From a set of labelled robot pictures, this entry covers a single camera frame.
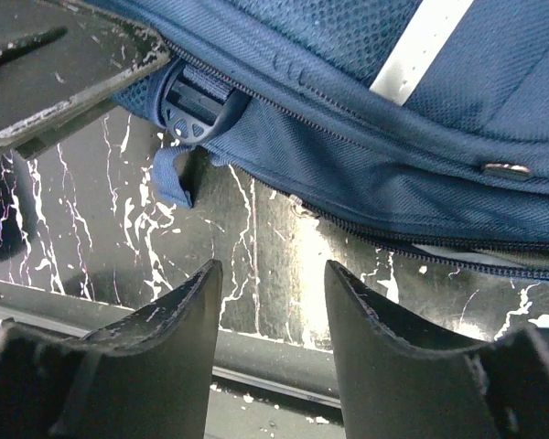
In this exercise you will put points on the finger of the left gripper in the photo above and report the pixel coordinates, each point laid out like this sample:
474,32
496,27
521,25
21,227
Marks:
60,61

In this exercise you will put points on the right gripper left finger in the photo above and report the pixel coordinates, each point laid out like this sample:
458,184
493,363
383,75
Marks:
146,375

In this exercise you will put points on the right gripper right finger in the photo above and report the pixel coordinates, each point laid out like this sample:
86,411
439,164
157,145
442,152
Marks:
401,376

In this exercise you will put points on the navy blue student backpack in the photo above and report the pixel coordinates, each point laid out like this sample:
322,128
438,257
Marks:
421,126

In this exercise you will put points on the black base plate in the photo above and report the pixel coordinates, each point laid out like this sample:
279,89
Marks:
239,407

